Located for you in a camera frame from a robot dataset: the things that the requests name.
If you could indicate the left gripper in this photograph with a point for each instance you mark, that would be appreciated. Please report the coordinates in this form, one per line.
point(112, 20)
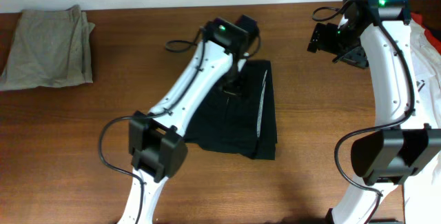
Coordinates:
point(237, 89)

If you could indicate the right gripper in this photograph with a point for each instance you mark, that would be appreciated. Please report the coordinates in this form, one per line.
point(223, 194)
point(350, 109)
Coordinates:
point(357, 59)

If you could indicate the black shorts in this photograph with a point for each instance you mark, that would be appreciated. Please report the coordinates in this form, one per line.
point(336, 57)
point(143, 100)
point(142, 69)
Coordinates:
point(243, 124)

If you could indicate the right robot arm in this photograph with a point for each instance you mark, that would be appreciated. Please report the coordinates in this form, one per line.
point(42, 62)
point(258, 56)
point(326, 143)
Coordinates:
point(376, 35)

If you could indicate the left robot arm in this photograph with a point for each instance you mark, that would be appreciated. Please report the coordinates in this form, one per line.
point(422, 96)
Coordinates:
point(156, 139)

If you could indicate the red garment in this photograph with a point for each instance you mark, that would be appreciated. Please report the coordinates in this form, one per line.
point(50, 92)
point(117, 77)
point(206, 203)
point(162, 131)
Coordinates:
point(432, 36)

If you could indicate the folded beige shorts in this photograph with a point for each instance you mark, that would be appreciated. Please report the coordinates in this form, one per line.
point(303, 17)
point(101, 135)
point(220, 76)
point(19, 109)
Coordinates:
point(49, 49)

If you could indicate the white printed t-shirt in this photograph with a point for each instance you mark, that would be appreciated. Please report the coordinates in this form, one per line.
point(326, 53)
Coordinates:
point(422, 192)

